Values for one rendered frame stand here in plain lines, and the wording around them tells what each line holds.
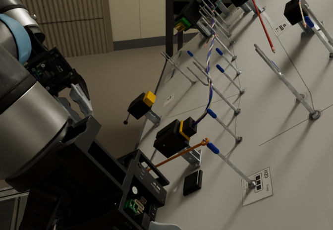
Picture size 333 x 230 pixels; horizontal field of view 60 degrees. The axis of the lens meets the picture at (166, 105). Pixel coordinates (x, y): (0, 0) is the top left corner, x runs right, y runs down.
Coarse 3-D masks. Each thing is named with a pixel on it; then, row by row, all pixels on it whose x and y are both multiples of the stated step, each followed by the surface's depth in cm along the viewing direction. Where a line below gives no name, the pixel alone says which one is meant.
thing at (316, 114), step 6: (258, 48) 38; (264, 54) 38; (264, 60) 37; (270, 60) 39; (270, 66) 38; (276, 72) 38; (282, 78) 39; (288, 84) 39; (294, 90) 40; (300, 96) 40; (306, 102) 41; (306, 108) 41; (312, 114) 41; (318, 114) 41
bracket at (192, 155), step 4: (184, 148) 55; (188, 148) 57; (180, 152) 56; (188, 152) 55; (192, 152) 57; (196, 152) 57; (200, 152) 58; (184, 156) 56; (188, 156) 56; (192, 156) 56; (196, 156) 58; (200, 156) 57; (188, 160) 56; (192, 160) 56; (196, 160) 56; (200, 160) 56; (192, 164) 57; (196, 164) 56; (200, 164) 55; (192, 168) 56
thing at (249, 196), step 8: (248, 176) 43; (256, 176) 42; (264, 176) 41; (264, 184) 40; (272, 184) 39; (248, 192) 41; (256, 192) 40; (264, 192) 39; (272, 192) 38; (248, 200) 40; (256, 200) 39
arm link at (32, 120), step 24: (24, 96) 21; (48, 96) 23; (0, 120) 20; (24, 120) 20; (48, 120) 22; (0, 144) 20; (24, 144) 21; (48, 144) 21; (0, 168) 21; (24, 168) 21
